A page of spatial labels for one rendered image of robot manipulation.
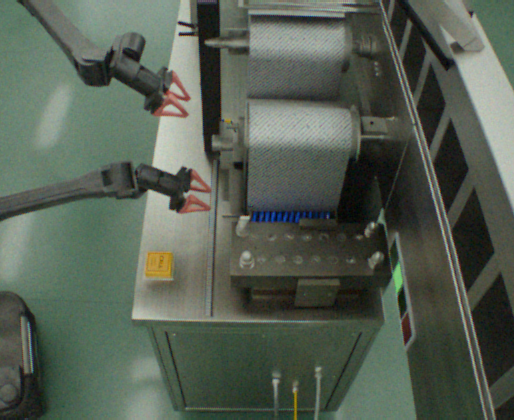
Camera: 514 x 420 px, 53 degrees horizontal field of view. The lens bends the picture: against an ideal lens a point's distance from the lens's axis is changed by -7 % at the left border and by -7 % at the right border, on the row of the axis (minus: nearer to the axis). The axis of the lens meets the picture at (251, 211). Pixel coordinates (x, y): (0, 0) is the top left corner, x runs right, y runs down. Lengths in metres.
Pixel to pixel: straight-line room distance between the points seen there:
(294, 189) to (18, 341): 1.33
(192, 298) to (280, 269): 0.26
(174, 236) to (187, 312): 0.24
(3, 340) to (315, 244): 1.37
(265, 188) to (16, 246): 1.71
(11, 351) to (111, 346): 0.44
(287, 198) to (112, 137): 1.90
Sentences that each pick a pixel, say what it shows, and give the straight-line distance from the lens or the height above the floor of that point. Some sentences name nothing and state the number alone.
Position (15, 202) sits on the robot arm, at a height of 1.18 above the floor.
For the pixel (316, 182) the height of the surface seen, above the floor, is 1.14.
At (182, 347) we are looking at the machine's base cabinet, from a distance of 1.58.
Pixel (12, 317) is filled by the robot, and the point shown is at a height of 0.24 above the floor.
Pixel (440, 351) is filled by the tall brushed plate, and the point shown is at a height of 1.32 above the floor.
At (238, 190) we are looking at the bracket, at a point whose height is 1.01.
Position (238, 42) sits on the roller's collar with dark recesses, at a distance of 1.42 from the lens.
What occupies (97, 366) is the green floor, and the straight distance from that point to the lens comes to 2.39.
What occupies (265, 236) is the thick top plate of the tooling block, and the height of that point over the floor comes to 1.03.
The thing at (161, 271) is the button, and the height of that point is 0.92.
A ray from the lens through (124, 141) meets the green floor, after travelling 3.12.
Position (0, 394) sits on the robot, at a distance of 2.11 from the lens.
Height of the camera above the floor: 2.16
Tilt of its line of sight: 52 degrees down
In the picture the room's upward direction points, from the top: 2 degrees clockwise
